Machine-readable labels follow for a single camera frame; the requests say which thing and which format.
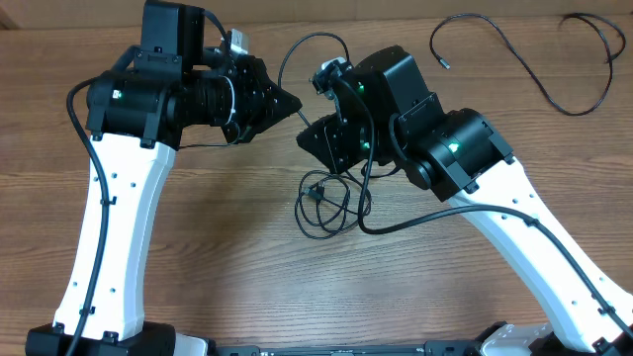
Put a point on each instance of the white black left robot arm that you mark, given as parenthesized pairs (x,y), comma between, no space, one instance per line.
(137,112)

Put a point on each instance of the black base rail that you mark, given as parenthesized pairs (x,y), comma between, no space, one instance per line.
(455,347)

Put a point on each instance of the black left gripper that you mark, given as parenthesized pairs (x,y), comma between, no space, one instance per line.
(263,101)

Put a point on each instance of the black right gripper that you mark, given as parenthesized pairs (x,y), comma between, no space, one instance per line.
(343,143)

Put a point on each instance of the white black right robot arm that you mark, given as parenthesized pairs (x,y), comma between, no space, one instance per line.
(386,114)

